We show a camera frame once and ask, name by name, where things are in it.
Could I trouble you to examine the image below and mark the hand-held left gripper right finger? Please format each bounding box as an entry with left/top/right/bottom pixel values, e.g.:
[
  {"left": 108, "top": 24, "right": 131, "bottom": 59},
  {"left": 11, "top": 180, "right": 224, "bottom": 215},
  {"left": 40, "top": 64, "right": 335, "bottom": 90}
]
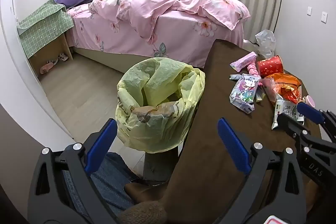
[{"left": 217, "top": 118, "right": 307, "bottom": 224}]

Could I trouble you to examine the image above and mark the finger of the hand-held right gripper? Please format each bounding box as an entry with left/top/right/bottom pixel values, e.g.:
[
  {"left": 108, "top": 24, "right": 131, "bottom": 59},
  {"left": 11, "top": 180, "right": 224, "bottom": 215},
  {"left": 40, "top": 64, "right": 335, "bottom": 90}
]
[
  {"left": 297, "top": 102, "right": 336, "bottom": 141},
  {"left": 277, "top": 113, "right": 319, "bottom": 140}
]

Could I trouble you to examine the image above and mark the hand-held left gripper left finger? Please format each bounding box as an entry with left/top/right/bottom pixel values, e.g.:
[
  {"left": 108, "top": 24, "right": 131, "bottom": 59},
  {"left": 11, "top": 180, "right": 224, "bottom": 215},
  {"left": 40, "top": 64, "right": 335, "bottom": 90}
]
[{"left": 28, "top": 119, "right": 126, "bottom": 224}]

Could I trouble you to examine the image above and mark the white and green packet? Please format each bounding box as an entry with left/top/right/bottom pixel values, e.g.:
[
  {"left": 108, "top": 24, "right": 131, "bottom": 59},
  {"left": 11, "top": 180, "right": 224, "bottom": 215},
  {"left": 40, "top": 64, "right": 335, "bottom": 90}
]
[{"left": 272, "top": 98, "right": 305, "bottom": 130}]

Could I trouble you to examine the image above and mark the pink striped wrapper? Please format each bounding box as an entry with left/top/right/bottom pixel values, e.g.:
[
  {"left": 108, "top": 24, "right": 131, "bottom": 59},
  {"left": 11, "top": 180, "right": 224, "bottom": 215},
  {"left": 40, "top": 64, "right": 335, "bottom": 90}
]
[{"left": 230, "top": 51, "right": 258, "bottom": 72}]

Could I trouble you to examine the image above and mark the bin with yellow bag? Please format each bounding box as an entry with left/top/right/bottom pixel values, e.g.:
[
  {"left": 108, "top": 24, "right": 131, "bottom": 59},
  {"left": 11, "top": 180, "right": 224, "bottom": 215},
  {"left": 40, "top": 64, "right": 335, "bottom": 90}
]
[{"left": 115, "top": 57, "right": 206, "bottom": 153}]

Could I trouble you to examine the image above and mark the person's blue jeans leg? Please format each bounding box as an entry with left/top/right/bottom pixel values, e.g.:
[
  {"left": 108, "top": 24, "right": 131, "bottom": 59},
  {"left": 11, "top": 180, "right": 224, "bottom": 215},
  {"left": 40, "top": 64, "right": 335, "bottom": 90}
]
[{"left": 63, "top": 152, "right": 142, "bottom": 216}]

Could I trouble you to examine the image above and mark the orange snack bag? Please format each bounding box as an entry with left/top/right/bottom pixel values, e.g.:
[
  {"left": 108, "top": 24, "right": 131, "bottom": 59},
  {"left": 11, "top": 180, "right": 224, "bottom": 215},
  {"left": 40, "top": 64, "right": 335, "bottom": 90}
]
[{"left": 262, "top": 73, "right": 302, "bottom": 104}]

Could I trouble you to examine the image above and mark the white colourful snack packet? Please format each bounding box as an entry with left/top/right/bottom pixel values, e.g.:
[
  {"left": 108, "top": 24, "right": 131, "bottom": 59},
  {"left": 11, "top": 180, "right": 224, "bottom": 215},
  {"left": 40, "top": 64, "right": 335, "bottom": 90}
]
[{"left": 230, "top": 76, "right": 259, "bottom": 114}]

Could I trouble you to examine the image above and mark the red patterned paper cup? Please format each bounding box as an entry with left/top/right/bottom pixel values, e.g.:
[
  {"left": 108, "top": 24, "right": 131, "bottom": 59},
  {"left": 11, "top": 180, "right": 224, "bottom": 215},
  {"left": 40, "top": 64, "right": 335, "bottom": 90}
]
[{"left": 256, "top": 55, "right": 284, "bottom": 77}]

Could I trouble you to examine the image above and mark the crumpled brown paper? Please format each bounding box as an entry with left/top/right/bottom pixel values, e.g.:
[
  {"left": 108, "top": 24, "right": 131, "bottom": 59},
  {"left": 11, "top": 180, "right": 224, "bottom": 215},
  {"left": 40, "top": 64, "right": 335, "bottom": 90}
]
[{"left": 130, "top": 102, "right": 181, "bottom": 122}]

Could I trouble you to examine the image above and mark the pink dotted plastic item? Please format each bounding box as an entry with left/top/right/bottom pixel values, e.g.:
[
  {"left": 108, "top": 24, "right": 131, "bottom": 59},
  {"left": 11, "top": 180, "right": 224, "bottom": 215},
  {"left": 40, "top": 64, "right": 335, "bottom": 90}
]
[{"left": 247, "top": 63, "right": 263, "bottom": 86}]

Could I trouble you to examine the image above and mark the person's brown fleece clothing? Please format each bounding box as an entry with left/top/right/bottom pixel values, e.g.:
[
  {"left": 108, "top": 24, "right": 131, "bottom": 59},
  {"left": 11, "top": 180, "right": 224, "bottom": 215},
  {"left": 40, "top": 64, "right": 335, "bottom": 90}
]
[{"left": 123, "top": 182, "right": 168, "bottom": 224}]

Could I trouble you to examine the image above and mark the white plastic bag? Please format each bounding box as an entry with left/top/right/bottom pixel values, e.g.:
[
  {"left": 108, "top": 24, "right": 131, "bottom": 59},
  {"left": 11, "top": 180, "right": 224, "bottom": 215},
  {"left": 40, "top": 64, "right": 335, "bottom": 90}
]
[{"left": 255, "top": 29, "right": 277, "bottom": 58}]

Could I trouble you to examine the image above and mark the pink slipper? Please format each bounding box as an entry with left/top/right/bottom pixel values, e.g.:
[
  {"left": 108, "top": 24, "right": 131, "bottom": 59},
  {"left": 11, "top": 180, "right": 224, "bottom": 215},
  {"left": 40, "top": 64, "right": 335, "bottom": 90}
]
[{"left": 40, "top": 61, "right": 57, "bottom": 74}]

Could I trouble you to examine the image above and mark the bed with pink floral sheet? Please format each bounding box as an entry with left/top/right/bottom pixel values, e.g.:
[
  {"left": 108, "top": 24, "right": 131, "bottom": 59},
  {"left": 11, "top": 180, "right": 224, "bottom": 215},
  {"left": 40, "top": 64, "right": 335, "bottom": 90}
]
[{"left": 66, "top": 0, "right": 251, "bottom": 75}]

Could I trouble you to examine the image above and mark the green checked cloth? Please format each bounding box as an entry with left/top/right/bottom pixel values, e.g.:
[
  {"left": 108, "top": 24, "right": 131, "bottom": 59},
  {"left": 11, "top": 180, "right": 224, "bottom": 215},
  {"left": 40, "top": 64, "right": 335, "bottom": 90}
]
[{"left": 17, "top": 0, "right": 74, "bottom": 58}]

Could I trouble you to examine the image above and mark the pink floral duvet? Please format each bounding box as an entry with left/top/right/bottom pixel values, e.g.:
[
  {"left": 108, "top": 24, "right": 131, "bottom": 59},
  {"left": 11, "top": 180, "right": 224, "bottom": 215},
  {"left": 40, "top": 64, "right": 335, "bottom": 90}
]
[{"left": 94, "top": 0, "right": 251, "bottom": 45}]

